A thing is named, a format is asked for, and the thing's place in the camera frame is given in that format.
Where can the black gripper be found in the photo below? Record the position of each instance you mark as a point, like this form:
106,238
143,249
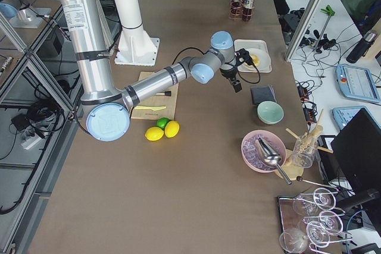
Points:
228,73

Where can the tea bottle white cap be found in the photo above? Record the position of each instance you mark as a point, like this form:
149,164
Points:
235,8

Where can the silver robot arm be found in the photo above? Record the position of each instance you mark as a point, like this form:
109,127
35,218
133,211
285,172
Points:
107,108

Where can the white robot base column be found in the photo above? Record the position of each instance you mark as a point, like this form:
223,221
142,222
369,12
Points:
135,47

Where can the tea bottle in rack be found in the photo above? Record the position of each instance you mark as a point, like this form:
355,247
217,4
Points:
247,7

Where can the white serving tray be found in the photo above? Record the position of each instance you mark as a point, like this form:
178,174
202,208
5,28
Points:
245,44

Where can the wine glass on tray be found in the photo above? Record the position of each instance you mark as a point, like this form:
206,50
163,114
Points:
310,204

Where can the black glass tray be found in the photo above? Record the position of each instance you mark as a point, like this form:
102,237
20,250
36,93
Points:
293,235

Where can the grey folded cloth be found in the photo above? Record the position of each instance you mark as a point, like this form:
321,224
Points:
262,94

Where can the white round plate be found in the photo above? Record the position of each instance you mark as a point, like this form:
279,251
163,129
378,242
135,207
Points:
261,60

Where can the mint green bowl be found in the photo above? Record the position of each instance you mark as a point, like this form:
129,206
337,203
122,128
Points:
270,112

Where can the wooden cutting board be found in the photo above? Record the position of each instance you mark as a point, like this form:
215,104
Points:
169,102

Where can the steel muddler stick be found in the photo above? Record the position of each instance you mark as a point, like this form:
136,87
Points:
166,93

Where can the pink bowl with ice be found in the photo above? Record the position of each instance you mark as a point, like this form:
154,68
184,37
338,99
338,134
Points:
253,154

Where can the steel ice scoop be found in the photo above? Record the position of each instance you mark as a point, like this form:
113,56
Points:
270,157

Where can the yellow lemon back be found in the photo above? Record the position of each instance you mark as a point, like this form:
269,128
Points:
171,129

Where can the yellow lemon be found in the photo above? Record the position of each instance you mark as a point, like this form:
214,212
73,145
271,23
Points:
154,133
171,129

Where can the yellow plastic knife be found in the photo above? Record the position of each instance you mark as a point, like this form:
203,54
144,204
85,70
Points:
152,108

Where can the green lime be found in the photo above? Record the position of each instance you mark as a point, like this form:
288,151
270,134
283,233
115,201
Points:
162,122

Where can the glass jar with sticks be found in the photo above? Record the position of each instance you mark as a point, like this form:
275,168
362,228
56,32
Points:
306,145

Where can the yellow lemon front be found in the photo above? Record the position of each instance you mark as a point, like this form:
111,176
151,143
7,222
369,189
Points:
154,133

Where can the blue teach pendant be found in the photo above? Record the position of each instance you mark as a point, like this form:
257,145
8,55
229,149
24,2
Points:
357,83

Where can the black water bottle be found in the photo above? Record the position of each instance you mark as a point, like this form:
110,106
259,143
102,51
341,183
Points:
362,46

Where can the black monitor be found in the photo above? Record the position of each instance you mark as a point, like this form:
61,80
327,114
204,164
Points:
357,151

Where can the glazed ring donut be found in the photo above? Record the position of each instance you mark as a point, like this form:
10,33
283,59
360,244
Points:
255,59

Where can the aluminium frame post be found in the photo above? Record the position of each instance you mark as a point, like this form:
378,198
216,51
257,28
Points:
301,29

